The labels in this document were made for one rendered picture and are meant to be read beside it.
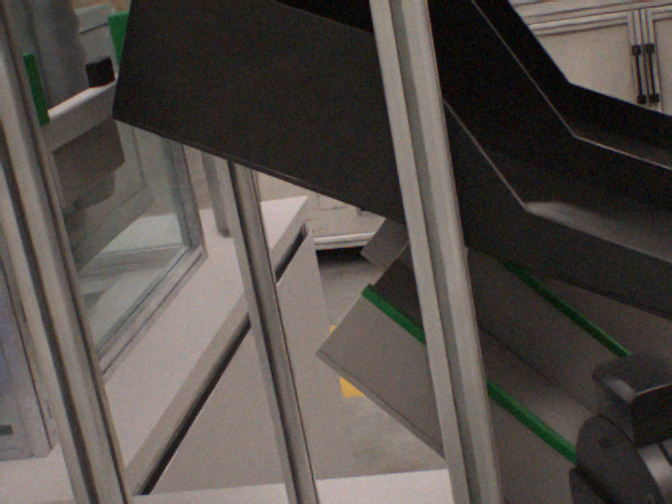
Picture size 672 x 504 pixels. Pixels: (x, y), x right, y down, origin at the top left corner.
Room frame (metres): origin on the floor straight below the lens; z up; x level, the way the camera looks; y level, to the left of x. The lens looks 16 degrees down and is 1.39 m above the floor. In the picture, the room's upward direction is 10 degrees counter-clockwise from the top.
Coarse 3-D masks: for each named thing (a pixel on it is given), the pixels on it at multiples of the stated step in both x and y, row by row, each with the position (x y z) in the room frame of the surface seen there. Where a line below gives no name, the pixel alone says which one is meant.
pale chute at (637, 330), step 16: (384, 224) 0.68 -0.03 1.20; (400, 224) 0.67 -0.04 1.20; (384, 240) 0.68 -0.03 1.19; (400, 240) 0.68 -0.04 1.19; (368, 256) 0.68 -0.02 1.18; (384, 256) 0.68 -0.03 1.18; (560, 288) 0.77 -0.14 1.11; (576, 288) 0.77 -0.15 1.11; (576, 304) 0.77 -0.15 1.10; (592, 304) 0.76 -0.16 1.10; (608, 304) 0.76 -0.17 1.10; (624, 304) 0.75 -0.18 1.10; (592, 320) 0.76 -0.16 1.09; (608, 320) 0.76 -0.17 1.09; (624, 320) 0.76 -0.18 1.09; (640, 320) 0.75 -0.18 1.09; (656, 320) 0.75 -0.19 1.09; (624, 336) 0.76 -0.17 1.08; (640, 336) 0.75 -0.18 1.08; (656, 336) 0.75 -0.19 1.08; (640, 352) 0.75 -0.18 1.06
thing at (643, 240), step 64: (192, 0) 0.54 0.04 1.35; (256, 0) 0.53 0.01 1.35; (320, 0) 0.66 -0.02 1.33; (448, 0) 0.63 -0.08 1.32; (128, 64) 0.56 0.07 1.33; (192, 64) 0.55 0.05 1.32; (256, 64) 0.54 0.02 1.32; (320, 64) 0.52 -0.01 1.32; (448, 64) 0.63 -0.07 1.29; (512, 64) 0.62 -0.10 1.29; (192, 128) 0.55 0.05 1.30; (256, 128) 0.54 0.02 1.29; (320, 128) 0.53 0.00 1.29; (384, 128) 0.52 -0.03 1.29; (448, 128) 0.51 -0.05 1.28; (512, 128) 0.62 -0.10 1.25; (320, 192) 0.53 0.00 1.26; (384, 192) 0.52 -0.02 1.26; (512, 192) 0.50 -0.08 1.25; (576, 192) 0.59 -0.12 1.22; (640, 192) 0.60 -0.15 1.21; (512, 256) 0.50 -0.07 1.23; (576, 256) 0.49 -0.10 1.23; (640, 256) 0.48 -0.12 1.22
